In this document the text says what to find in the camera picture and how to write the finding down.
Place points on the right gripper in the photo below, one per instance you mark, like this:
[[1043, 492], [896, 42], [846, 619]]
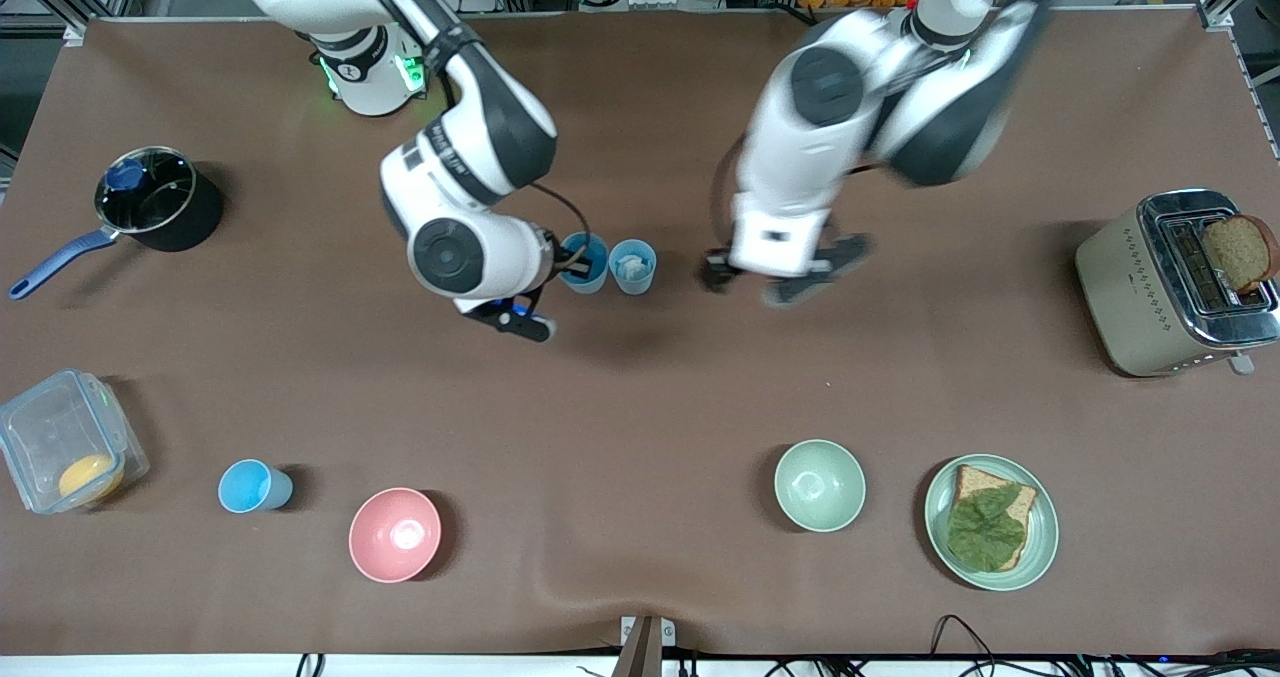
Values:
[[564, 262]]

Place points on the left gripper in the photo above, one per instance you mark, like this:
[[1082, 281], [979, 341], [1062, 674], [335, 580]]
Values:
[[716, 268]]

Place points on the blue plastic cup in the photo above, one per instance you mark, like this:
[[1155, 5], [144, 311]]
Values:
[[590, 282], [255, 486]]

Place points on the blue cup holding paper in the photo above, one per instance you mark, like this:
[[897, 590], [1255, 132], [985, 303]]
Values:
[[632, 266]]

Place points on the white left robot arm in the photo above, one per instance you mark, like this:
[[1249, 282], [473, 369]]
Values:
[[830, 87]]

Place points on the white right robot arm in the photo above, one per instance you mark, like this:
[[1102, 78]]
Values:
[[470, 147]]

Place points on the crumpled white paper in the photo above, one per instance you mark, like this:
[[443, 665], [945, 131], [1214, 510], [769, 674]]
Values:
[[630, 268]]

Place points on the brown table cover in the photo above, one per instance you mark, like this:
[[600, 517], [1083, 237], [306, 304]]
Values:
[[640, 407]]

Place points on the pale green bowl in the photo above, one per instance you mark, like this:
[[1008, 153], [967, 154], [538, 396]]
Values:
[[820, 485]]

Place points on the pink bowl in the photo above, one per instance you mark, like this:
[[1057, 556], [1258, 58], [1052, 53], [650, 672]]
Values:
[[395, 535]]

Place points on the brown bread slice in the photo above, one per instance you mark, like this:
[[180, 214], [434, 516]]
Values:
[[975, 479]]

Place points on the green lettuce leaf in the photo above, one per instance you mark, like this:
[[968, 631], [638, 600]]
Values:
[[985, 529]]

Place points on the metal table clamp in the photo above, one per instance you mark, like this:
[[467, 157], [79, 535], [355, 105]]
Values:
[[645, 642]]

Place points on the beige steel toaster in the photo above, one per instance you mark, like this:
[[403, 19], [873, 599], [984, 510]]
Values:
[[1125, 297]]

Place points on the pale green plate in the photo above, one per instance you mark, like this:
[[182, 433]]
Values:
[[1040, 537]]

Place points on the glass lid blue knob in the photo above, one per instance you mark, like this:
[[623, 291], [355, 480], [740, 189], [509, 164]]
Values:
[[150, 192]]

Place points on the dark toast slice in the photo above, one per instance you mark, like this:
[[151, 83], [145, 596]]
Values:
[[1240, 252]]

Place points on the orange round food piece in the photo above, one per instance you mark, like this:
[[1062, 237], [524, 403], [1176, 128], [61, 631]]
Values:
[[88, 477]]

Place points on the clear plastic storage container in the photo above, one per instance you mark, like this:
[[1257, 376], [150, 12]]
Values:
[[60, 442]]

